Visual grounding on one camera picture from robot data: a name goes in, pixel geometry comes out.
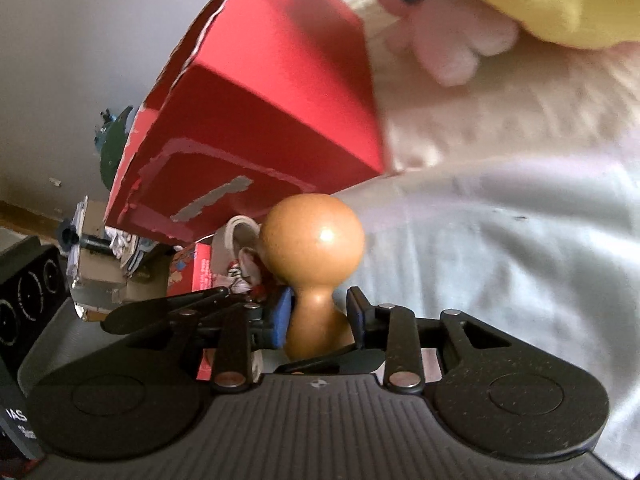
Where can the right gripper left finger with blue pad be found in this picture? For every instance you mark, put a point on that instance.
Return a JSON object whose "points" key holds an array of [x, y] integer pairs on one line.
{"points": [[231, 327]]}

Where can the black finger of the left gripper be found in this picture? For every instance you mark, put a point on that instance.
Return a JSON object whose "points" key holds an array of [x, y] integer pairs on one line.
{"points": [[349, 362]]}

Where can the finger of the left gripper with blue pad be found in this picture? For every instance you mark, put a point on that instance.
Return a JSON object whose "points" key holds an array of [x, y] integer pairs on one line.
{"points": [[131, 318]]}

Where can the wooden knob massager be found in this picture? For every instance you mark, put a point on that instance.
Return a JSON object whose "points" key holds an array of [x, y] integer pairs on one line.
{"points": [[313, 242]]}

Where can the red cardboard box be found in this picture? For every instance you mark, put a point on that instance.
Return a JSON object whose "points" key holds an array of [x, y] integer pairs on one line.
{"points": [[260, 100]]}

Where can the dark green felt hat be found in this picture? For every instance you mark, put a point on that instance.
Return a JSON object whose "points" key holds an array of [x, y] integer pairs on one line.
{"points": [[110, 140]]}

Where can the red decorated snack box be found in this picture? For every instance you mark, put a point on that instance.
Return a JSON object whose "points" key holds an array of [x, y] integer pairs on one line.
{"points": [[189, 270]]}

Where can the yellow banana plush toy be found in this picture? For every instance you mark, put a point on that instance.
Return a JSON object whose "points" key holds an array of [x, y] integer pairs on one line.
{"points": [[555, 0]]}

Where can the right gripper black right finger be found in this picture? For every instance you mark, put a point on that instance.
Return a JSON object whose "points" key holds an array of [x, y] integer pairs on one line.
{"points": [[402, 336]]}

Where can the pink plush toy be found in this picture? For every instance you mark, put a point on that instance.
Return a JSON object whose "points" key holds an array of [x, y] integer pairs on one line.
{"points": [[449, 37]]}

